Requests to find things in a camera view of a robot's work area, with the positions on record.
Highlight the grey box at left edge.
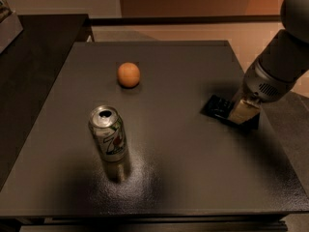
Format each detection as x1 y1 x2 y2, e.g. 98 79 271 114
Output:
0 0 23 53

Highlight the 7up soda can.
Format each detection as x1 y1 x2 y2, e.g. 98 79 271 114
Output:
89 105 127 162

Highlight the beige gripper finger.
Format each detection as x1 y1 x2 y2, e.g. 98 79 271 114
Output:
228 91 261 125

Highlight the orange fruit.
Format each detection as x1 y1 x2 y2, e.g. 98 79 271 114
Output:
117 62 141 88

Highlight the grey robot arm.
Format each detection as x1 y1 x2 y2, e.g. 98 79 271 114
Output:
228 0 309 125

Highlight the dark rxbar blueberry wrapper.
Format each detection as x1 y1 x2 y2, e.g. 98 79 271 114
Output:
201 95 260 130

